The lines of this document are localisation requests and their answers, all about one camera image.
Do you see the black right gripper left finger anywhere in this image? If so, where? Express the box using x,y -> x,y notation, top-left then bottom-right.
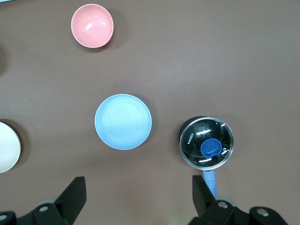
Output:
0,176 -> 86,225

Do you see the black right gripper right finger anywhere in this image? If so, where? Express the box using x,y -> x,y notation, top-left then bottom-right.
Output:
188,174 -> 291,225

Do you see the light blue shallow bowl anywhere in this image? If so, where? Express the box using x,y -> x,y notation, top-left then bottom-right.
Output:
94,94 -> 153,150

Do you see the pink bowl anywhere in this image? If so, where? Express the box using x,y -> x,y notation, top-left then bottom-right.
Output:
70,4 -> 114,48

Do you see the glass lid with blue knob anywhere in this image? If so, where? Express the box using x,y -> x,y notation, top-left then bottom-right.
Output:
180,118 -> 235,170

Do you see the beige bowl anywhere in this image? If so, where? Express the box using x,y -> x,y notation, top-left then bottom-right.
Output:
0,121 -> 22,174

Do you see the black saucepan with blue handle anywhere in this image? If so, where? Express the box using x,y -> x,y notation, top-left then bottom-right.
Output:
179,116 -> 225,197

